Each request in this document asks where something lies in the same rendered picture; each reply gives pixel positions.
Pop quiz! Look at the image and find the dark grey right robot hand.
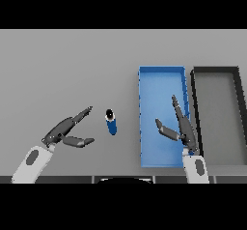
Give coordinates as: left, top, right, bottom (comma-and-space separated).
154, 94, 201, 156

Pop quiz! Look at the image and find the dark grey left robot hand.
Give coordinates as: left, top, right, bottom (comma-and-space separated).
41, 105, 96, 149

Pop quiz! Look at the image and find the blue bin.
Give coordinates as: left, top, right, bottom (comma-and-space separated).
137, 65, 198, 169

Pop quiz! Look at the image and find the dark grey bin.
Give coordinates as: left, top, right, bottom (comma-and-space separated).
190, 66, 247, 167

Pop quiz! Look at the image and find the blue pipe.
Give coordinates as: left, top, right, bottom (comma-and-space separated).
104, 108, 119, 136

